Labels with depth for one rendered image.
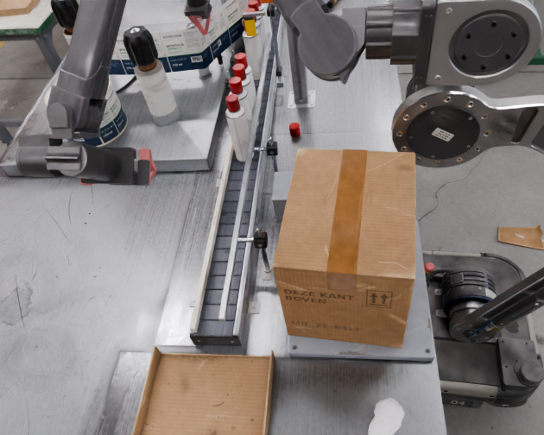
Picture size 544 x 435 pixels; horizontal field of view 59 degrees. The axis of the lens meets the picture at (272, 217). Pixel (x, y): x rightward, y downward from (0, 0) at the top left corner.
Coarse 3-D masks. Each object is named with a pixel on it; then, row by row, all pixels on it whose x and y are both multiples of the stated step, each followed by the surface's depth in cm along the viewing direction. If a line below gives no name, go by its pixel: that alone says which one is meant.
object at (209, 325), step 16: (272, 48) 171; (272, 64) 165; (256, 96) 154; (256, 144) 139; (256, 160) 135; (240, 176) 132; (224, 208) 125; (224, 224) 122; (224, 240) 118; (224, 256) 115; (240, 256) 115; (224, 272) 112; (240, 272) 112; (208, 288) 110; (208, 304) 108; (208, 320) 105; (208, 336) 103; (224, 336) 102
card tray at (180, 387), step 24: (168, 360) 105; (192, 360) 104; (216, 360) 104; (240, 360) 103; (264, 360) 102; (144, 384) 98; (168, 384) 102; (192, 384) 101; (216, 384) 100; (240, 384) 100; (264, 384) 99; (144, 408) 98; (168, 408) 98; (192, 408) 98; (216, 408) 97; (240, 408) 96; (264, 408) 96; (144, 432) 96; (168, 432) 95; (192, 432) 95; (216, 432) 94; (240, 432) 93; (264, 432) 89
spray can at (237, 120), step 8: (232, 96) 122; (232, 104) 121; (232, 112) 123; (240, 112) 123; (232, 120) 124; (240, 120) 124; (232, 128) 126; (240, 128) 126; (248, 128) 129; (232, 136) 129; (240, 136) 128; (248, 136) 130; (240, 144) 130; (248, 144) 131; (240, 152) 132; (240, 160) 135
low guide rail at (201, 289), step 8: (232, 144) 136; (232, 152) 136; (224, 168) 130; (224, 176) 128; (224, 184) 126; (224, 192) 126; (216, 208) 121; (216, 216) 119; (216, 224) 118; (216, 232) 118; (208, 240) 115; (208, 248) 113; (208, 256) 111; (208, 264) 111; (208, 272) 111; (200, 280) 108; (200, 288) 106; (200, 296) 105; (200, 304) 104; (200, 312) 104; (192, 320) 101; (192, 328) 100
